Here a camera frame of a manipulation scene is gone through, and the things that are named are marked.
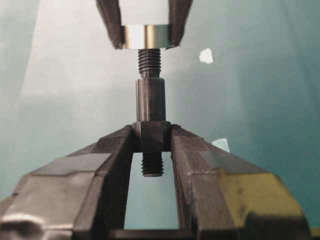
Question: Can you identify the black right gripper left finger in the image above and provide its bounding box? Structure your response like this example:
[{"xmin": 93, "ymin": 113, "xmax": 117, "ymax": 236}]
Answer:
[{"xmin": 0, "ymin": 125, "xmax": 133, "ymax": 240}]

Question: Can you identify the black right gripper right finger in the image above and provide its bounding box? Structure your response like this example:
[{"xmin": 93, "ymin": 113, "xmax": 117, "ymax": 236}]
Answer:
[{"xmin": 171, "ymin": 125, "xmax": 312, "ymax": 240}]

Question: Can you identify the black threaded metal shaft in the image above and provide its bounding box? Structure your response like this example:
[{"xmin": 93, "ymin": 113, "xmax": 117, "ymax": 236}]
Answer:
[{"xmin": 132, "ymin": 48, "xmax": 171, "ymax": 177}]

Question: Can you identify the silver metal washer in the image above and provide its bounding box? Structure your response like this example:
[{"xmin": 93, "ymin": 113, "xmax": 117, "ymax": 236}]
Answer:
[{"xmin": 121, "ymin": 24, "xmax": 171, "ymax": 50}]

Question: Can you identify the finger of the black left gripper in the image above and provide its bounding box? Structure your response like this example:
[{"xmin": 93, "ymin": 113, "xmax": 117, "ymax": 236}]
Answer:
[
  {"xmin": 96, "ymin": 0, "xmax": 123, "ymax": 50},
  {"xmin": 168, "ymin": 0, "xmax": 193, "ymax": 47}
]

